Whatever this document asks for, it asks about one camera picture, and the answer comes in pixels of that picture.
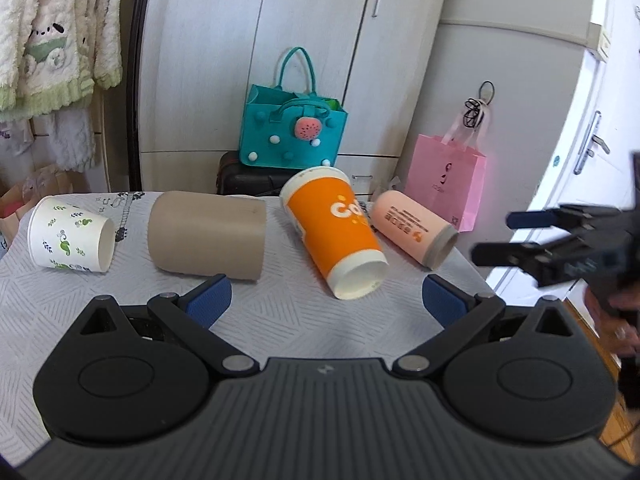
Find pink cup with grey rim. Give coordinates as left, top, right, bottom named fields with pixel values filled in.
left=368, top=190, right=459, bottom=270

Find beige cylindrical cup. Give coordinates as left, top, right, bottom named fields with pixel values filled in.
left=148, top=191, right=267, bottom=282

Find white green-patterned paper cup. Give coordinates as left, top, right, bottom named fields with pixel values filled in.
left=27, top=196, right=116, bottom=273

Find orange paper cup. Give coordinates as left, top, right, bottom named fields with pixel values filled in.
left=280, top=166, right=388, bottom=300

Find person's right hand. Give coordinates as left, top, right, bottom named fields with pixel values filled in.
left=584, top=284, right=640, bottom=358

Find grey patterned tablecloth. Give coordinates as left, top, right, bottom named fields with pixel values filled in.
left=0, top=190, right=494, bottom=468

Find pink paper gift bag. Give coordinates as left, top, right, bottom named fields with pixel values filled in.
left=404, top=101, right=490, bottom=233

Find black suitcase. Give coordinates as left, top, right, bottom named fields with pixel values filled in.
left=216, top=152, right=297, bottom=197

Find teal felt handbag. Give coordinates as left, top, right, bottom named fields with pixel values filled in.
left=239, top=47, right=348, bottom=170

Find white wardrobe cabinet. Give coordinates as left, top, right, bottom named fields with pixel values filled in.
left=127, top=0, right=444, bottom=195

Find white green fluffy robe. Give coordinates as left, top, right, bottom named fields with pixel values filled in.
left=1, top=0, right=122, bottom=172

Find white door with handle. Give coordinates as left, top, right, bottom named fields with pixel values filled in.
left=487, top=0, right=640, bottom=306

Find black hair ties on hook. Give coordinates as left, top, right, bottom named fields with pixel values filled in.
left=462, top=79, right=497, bottom=131

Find black mirror frame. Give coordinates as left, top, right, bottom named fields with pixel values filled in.
left=126, top=0, right=149, bottom=192

